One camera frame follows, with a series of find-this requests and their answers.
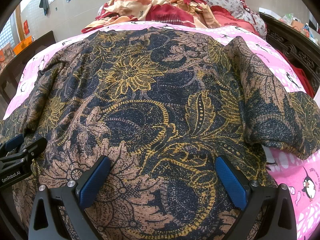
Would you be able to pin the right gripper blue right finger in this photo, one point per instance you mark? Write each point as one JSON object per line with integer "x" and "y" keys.
{"x": 251, "y": 198}

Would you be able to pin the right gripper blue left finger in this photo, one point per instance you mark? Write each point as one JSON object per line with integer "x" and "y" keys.
{"x": 46, "y": 221}

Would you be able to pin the dark floral patterned garment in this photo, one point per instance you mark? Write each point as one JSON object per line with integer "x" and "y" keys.
{"x": 162, "y": 104}

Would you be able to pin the pink penguin bed cover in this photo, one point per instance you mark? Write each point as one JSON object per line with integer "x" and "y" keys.
{"x": 301, "y": 176}

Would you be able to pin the orange box on table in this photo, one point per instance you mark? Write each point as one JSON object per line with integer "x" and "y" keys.
{"x": 22, "y": 45}

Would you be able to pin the dark teal hanging cloth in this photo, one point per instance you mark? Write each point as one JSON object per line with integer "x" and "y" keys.
{"x": 44, "y": 4}

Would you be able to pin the dark carved wooden headboard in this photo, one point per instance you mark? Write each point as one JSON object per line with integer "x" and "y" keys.
{"x": 296, "y": 47}

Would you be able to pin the clutter on headboard shelf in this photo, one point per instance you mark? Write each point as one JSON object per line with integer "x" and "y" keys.
{"x": 289, "y": 19}

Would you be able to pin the red orange floral blanket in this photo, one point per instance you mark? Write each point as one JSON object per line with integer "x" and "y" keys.
{"x": 188, "y": 13}

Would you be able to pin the red paper wall decoration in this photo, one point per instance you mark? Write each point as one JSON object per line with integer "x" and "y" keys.
{"x": 26, "y": 27}

